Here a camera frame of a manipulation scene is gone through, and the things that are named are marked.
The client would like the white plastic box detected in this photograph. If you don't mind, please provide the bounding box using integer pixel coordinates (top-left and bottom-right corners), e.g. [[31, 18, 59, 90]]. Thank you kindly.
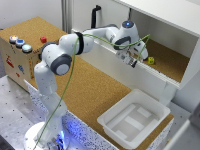
[[96, 88, 172, 150]]

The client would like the green button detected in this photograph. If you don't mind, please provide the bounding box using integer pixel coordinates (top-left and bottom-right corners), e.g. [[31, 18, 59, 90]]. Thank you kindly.
[[21, 43, 34, 54]]

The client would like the wooden drawer box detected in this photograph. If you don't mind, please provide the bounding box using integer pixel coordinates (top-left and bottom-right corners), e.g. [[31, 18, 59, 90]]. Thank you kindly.
[[0, 16, 73, 92]]

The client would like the black door handle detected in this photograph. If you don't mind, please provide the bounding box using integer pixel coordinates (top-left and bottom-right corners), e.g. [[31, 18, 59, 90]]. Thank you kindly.
[[90, 4, 103, 30]]

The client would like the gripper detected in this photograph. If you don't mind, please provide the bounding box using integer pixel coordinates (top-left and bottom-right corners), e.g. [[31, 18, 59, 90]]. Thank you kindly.
[[115, 45, 140, 69]]

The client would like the red button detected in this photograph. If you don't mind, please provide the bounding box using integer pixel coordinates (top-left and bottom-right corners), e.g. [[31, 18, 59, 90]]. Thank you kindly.
[[8, 34, 19, 45]]

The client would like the green cable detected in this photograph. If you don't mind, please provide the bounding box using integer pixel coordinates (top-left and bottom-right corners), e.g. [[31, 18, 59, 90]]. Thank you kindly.
[[32, 33, 152, 150]]

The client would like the white sliding door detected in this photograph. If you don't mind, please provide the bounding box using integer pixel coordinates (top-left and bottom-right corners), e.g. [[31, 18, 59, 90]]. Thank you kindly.
[[71, 0, 132, 43]]

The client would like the yellow block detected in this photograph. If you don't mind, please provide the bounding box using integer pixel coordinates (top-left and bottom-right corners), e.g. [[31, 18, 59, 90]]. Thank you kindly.
[[147, 56, 156, 66]]

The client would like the blue button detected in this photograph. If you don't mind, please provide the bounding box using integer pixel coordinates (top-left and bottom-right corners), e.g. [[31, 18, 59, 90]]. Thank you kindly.
[[15, 38, 26, 48]]

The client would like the white cabinet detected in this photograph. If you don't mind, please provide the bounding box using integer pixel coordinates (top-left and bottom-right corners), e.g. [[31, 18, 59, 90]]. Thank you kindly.
[[71, 0, 200, 108]]

